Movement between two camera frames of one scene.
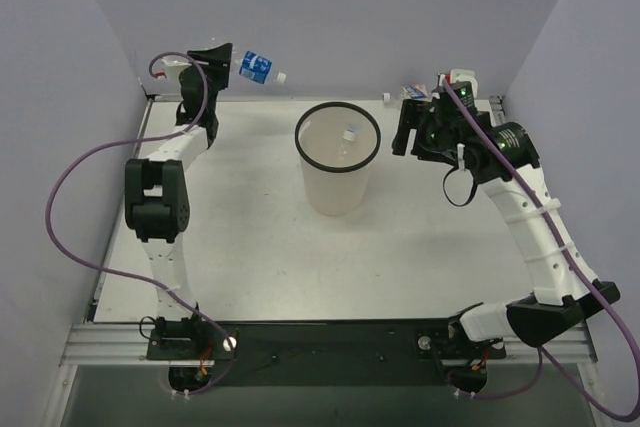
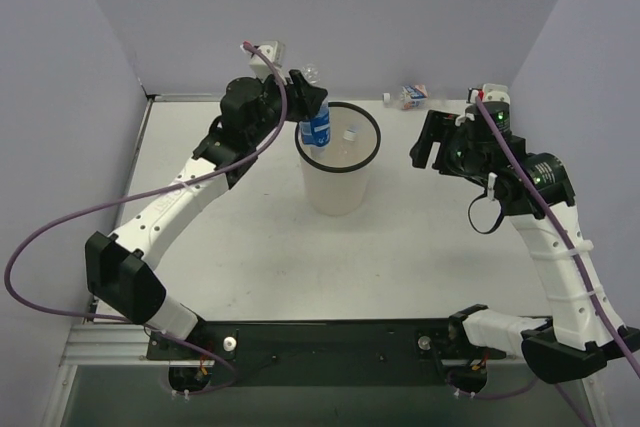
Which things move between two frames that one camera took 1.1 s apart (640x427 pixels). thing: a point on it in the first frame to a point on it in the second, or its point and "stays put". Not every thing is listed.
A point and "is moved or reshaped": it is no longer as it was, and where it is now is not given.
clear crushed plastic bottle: x=348 y=137 stays put
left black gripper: x=213 y=58 to x=305 y=94
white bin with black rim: x=336 y=143 stays put
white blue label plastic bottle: x=414 y=91 stays put
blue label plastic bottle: x=256 y=67 is moved or reshaped
